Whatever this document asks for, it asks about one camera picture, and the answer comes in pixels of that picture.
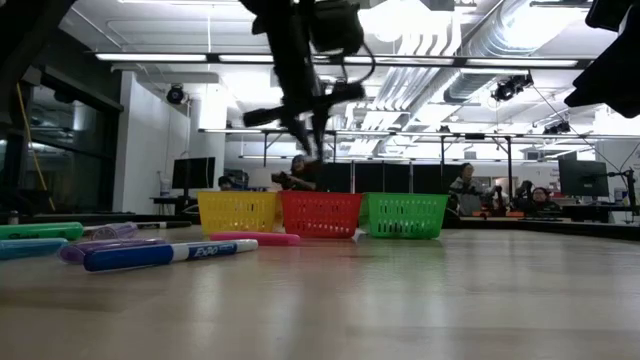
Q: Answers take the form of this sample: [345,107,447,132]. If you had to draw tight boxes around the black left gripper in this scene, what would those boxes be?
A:
[242,58,367,162]

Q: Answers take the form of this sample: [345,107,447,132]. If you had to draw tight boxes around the white marker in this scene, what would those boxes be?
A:
[135,221,194,230]

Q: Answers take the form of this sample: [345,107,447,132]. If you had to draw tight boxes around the blue Expo marker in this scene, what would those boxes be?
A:
[82,238,260,274]

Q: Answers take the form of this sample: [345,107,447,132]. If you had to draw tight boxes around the lavender Sharpie highlighter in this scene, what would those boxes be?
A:
[83,222,140,241]

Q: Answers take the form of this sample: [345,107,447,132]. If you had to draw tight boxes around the green Sharpie highlighter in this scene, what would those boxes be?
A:
[0,221,85,242]

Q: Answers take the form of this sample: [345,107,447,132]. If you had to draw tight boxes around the red plastic basket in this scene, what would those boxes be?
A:
[278,191,363,240]

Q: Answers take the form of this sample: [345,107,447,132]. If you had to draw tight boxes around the black partition panels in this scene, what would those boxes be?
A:
[319,161,451,195]

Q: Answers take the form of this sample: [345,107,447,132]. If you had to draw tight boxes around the black computer monitor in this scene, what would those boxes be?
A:
[171,156,217,190]
[558,158,610,199]

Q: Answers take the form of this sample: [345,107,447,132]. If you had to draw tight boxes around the yellow plastic basket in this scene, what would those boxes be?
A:
[197,191,280,236]

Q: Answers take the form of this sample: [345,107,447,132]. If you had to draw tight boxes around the pink highlighter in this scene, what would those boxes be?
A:
[208,231,303,247]

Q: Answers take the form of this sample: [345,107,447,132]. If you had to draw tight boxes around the green plastic basket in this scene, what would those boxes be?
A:
[359,192,450,240]

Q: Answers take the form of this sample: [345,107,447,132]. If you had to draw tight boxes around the black overhead light beam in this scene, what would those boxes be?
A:
[92,49,594,70]

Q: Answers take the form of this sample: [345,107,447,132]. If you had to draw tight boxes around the dark purple marker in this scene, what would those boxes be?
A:
[57,238,169,265]

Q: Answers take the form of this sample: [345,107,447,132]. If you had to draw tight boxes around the thin yellow pole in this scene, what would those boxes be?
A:
[16,82,57,212]

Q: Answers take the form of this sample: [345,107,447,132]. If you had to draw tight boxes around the dark teal highlighter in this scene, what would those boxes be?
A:
[0,237,70,261]

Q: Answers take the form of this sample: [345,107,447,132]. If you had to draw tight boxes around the black ceiling-mounted camera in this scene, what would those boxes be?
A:
[490,72,535,104]
[542,119,572,136]
[165,83,187,106]

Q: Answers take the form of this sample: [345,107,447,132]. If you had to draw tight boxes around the black background workstation frame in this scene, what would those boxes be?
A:
[261,128,514,194]

